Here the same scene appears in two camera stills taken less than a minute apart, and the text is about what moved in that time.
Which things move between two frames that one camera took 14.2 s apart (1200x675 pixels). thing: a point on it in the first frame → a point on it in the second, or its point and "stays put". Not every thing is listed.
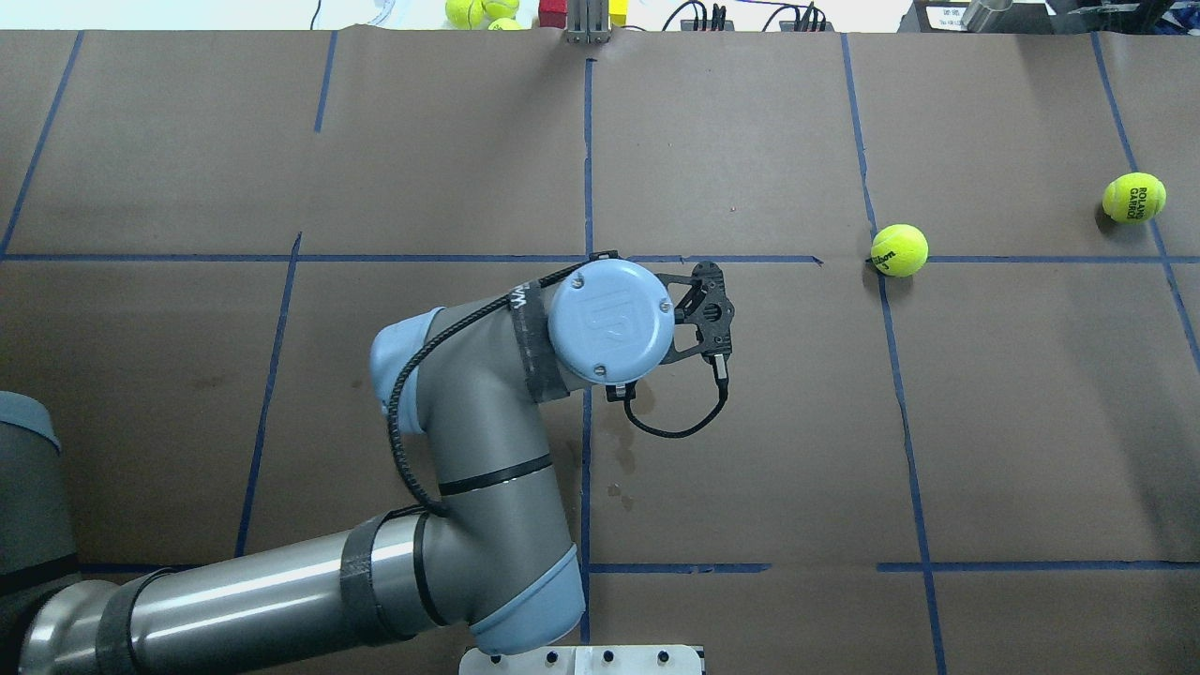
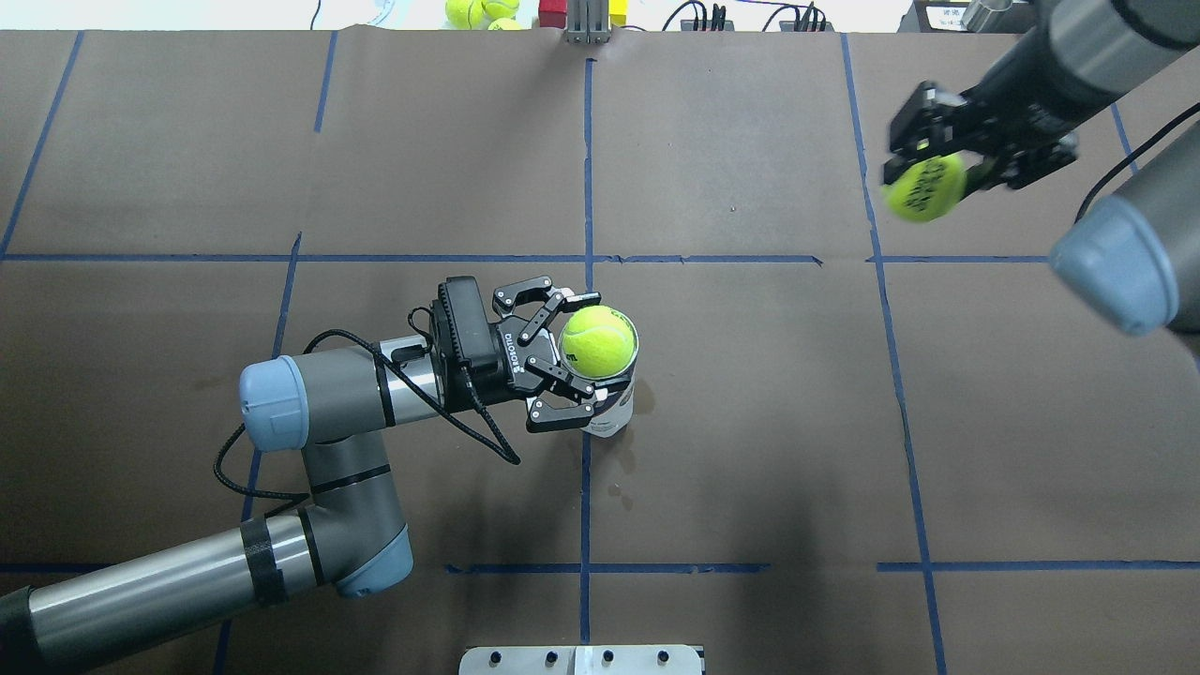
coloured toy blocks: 553,13 stays put
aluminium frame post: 588,22 stays put
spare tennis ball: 505,23 stays put
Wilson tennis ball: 899,250 → 924,189
